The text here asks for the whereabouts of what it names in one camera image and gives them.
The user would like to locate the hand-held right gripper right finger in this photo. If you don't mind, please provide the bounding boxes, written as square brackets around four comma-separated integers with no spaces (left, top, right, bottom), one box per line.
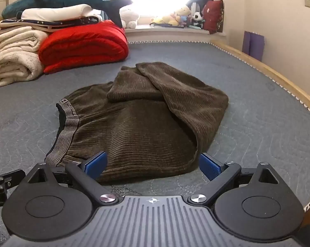
[187,153,282,208]

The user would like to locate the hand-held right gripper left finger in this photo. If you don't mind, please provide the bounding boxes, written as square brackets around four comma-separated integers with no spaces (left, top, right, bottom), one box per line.
[24,151,119,207]

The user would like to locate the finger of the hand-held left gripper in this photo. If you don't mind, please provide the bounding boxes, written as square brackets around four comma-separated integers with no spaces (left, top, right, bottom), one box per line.
[0,169,26,189]

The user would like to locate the brown corduroy pants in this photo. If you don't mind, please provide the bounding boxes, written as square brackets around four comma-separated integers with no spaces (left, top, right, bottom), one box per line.
[45,62,229,185]

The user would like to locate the cream folded blanket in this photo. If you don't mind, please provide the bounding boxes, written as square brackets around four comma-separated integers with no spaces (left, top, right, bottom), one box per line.
[0,26,49,57]
[0,49,45,87]

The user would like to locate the red folded quilt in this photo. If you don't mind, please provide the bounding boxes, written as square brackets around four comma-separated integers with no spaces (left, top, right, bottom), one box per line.
[39,20,129,74]

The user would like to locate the purple mat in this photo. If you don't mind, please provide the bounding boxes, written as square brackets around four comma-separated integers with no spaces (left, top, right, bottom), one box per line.
[242,30,265,62]

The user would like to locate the white window sill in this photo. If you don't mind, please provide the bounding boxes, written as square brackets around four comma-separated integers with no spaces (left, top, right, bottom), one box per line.
[125,27,227,43]

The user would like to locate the panda plush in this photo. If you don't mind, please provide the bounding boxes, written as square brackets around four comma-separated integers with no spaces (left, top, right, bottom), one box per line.
[190,12,206,29]

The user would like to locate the navy starred folded blanket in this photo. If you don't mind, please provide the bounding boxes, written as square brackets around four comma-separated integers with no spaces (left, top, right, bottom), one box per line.
[0,15,101,29]

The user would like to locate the dark red cushion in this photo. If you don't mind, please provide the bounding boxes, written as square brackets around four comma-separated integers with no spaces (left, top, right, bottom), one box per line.
[202,0,225,35]

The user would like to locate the white plush bear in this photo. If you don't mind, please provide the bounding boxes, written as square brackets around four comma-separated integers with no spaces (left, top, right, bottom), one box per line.
[119,6,140,29]

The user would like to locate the yellow plush toy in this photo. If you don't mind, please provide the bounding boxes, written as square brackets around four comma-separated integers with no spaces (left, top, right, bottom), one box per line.
[150,15,175,27]

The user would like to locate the yellow bear plush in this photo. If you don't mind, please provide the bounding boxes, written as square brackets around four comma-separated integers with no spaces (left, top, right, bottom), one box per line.
[173,6,192,27]

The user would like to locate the white folded blanket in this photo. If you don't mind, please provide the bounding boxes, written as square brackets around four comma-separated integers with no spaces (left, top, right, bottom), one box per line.
[16,4,104,21]

